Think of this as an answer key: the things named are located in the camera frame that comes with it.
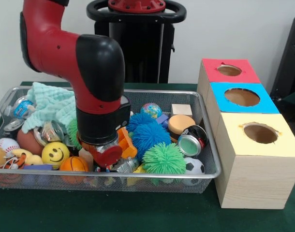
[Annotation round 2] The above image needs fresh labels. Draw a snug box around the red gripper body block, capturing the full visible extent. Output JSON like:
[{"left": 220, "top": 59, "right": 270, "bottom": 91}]
[{"left": 77, "top": 135, "right": 123, "bottom": 169}]

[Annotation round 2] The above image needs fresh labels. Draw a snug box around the light teal cloth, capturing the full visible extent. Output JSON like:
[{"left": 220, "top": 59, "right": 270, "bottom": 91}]
[{"left": 21, "top": 82, "right": 78, "bottom": 132}]

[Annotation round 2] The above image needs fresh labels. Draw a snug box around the shallow metal mesh bin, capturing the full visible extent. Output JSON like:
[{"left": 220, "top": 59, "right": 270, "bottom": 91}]
[{"left": 0, "top": 86, "right": 222, "bottom": 193}]

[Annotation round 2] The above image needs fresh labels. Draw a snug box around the wooden box with three holes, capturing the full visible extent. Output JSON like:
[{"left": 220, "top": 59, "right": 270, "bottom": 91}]
[{"left": 197, "top": 58, "right": 295, "bottom": 210}]

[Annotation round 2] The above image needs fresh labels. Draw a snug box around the orange toy building brick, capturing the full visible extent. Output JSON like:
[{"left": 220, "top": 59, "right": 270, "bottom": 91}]
[{"left": 117, "top": 127, "right": 138, "bottom": 160}]

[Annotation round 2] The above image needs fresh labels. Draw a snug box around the blue spiky rubber ball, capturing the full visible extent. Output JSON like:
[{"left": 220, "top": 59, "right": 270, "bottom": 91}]
[{"left": 132, "top": 122, "right": 172, "bottom": 161}]

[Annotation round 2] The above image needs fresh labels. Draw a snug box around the green spiky rubber ball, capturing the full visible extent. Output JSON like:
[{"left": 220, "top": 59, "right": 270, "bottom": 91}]
[
  {"left": 142, "top": 142, "right": 187, "bottom": 174},
  {"left": 66, "top": 118, "right": 82, "bottom": 150}
]

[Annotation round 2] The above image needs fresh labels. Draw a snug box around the yellow smiley face ball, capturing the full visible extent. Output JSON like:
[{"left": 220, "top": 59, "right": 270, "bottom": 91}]
[{"left": 41, "top": 142, "right": 71, "bottom": 166}]

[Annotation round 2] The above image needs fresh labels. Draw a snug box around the black and white soccer ball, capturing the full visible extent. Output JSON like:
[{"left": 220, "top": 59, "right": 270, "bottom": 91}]
[{"left": 183, "top": 157, "right": 206, "bottom": 186}]

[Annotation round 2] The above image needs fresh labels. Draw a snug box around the white baseball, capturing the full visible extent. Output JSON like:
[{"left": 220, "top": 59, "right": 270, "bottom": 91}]
[{"left": 0, "top": 138, "right": 20, "bottom": 154}]

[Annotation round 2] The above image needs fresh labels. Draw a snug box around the black pedestal with red base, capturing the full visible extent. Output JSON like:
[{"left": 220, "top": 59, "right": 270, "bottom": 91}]
[{"left": 86, "top": 0, "right": 187, "bottom": 84}]

